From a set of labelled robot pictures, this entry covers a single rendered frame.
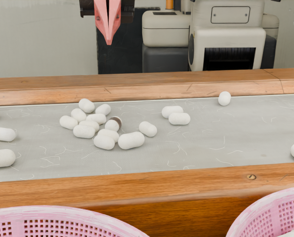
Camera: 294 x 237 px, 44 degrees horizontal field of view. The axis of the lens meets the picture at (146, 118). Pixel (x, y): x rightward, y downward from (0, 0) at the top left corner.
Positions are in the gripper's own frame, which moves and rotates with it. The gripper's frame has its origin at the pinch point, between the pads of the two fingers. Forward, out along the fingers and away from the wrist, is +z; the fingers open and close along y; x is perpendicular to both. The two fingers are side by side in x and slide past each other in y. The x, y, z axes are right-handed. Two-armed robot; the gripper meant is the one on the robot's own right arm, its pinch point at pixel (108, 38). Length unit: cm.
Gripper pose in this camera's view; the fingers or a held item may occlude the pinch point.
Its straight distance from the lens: 64.8
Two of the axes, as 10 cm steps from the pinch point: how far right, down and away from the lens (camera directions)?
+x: -0.8, 4.6, 8.8
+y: 9.9, -0.4, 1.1
